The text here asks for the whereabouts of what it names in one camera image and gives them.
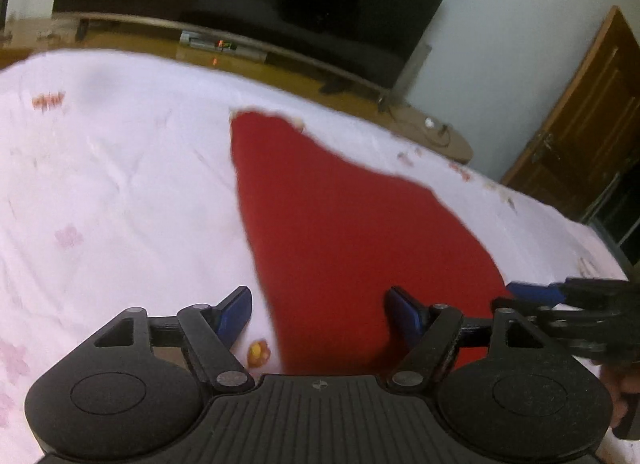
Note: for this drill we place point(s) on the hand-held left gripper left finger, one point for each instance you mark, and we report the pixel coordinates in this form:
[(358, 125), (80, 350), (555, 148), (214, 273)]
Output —
[(235, 313)]

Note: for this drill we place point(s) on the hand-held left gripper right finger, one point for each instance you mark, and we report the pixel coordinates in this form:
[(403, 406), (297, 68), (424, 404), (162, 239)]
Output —
[(403, 313)]

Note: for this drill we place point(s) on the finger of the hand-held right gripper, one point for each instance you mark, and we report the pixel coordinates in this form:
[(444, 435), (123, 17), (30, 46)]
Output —
[(575, 326), (535, 291)]

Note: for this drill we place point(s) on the red garment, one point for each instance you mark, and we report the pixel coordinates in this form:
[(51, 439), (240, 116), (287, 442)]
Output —
[(350, 244)]

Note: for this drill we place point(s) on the person's right hand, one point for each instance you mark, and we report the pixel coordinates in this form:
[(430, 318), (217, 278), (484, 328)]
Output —
[(620, 389)]

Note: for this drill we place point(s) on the grey metal door track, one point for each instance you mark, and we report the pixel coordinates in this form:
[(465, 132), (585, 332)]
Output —
[(617, 246)]

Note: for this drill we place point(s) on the brown wooden door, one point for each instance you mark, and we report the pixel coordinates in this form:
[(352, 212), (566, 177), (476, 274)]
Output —
[(585, 134)]

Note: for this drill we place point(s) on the white floral bed sheet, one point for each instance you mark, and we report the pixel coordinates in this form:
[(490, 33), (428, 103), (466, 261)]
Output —
[(125, 169)]

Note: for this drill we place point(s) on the grey set-top box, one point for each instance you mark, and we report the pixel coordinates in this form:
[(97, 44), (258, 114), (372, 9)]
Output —
[(200, 39)]

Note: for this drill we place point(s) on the wooden television cabinet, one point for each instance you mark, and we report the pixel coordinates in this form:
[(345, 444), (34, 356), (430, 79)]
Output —
[(125, 39)]

